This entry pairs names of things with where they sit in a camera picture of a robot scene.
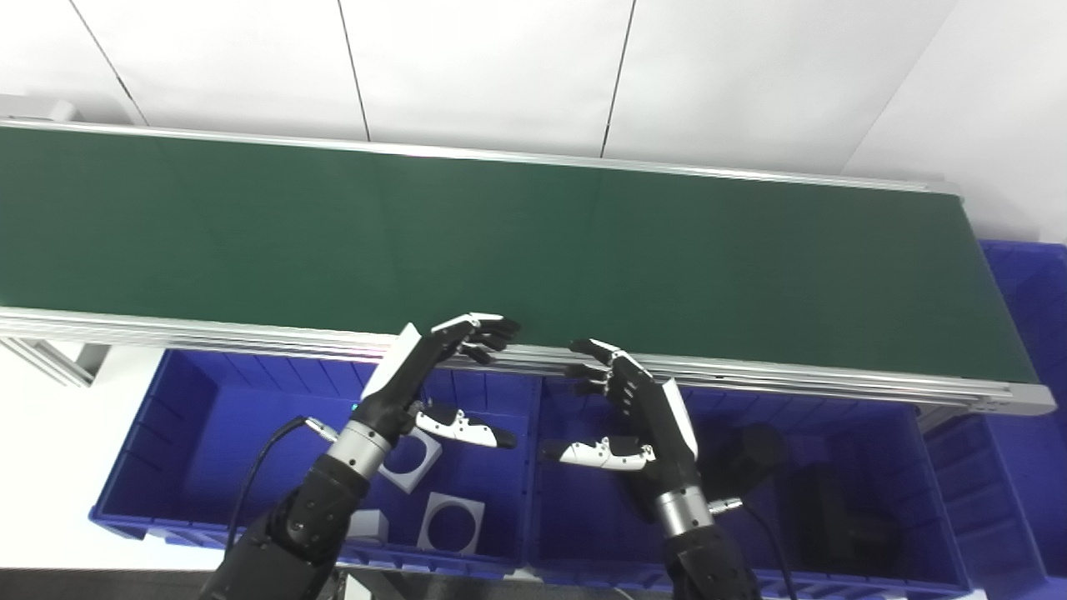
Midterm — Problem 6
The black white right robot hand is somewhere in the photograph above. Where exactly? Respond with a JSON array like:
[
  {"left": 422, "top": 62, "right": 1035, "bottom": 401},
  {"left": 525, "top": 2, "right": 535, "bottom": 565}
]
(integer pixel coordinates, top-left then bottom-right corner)
[{"left": 542, "top": 337, "right": 701, "bottom": 501}]

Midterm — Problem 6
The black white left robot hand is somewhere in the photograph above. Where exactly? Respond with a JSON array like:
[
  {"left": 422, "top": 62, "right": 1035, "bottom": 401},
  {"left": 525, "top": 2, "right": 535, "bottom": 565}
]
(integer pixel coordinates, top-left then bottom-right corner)
[{"left": 348, "top": 312, "right": 522, "bottom": 451}]

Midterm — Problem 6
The white square part with hole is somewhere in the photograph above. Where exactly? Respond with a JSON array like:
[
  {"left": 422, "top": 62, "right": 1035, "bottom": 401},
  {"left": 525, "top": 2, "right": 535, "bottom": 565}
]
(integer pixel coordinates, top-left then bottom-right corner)
[
  {"left": 416, "top": 492, "right": 486, "bottom": 556},
  {"left": 346, "top": 510, "right": 388, "bottom": 544},
  {"left": 379, "top": 425, "right": 443, "bottom": 494}
]

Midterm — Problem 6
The black cylindrical part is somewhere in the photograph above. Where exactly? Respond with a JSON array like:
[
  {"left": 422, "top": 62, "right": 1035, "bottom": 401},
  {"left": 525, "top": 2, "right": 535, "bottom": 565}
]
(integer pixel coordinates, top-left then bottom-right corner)
[{"left": 700, "top": 421, "right": 784, "bottom": 501}]

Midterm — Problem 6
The blue plastic bin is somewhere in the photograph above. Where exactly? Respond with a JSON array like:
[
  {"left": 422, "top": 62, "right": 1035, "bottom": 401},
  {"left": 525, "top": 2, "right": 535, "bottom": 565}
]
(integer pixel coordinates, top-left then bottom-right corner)
[
  {"left": 89, "top": 348, "right": 543, "bottom": 580},
  {"left": 525, "top": 377, "right": 972, "bottom": 597},
  {"left": 921, "top": 240, "right": 1067, "bottom": 600}
]

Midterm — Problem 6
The black block part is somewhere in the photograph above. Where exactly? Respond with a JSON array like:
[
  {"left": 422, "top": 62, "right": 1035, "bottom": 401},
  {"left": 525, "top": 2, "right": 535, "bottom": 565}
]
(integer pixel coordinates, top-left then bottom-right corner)
[{"left": 788, "top": 467, "right": 905, "bottom": 576}]

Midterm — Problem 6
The green conveyor belt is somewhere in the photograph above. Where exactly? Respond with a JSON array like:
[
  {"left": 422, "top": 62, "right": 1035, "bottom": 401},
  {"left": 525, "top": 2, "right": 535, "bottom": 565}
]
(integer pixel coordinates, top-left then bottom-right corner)
[
  {"left": 0, "top": 118, "right": 1058, "bottom": 416},
  {"left": 0, "top": 125, "right": 1039, "bottom": 384}
]

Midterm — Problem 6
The aluminium conveyor leg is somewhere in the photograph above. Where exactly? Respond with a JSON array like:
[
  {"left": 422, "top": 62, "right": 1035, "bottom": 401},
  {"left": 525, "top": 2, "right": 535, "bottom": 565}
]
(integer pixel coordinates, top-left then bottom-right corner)
[{"left": 0, "top": 337, "right": 109, "bottom": 388}]

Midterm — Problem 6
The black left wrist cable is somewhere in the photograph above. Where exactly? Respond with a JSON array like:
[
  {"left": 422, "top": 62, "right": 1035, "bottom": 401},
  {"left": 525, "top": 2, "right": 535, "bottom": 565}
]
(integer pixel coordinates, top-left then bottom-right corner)
[{"left": 225, "top": 415, "right": 338, "bottom": 551}]

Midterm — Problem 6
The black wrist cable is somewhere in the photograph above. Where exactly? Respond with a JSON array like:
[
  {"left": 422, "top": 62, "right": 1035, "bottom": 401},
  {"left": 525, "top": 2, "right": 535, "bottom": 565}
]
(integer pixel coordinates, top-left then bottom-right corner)
[
  {"left": 225, "top": 415, "right": 338, "bottom": 551},
  {"left": 707, "top": 497, "right": 799, "bottom": 600}
]

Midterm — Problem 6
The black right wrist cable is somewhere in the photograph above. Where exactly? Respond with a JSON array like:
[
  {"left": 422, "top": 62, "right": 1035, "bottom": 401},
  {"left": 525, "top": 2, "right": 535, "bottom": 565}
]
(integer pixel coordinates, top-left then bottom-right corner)
[{"left": 707, "top": 497, "right": 799, "bottom": 600}]

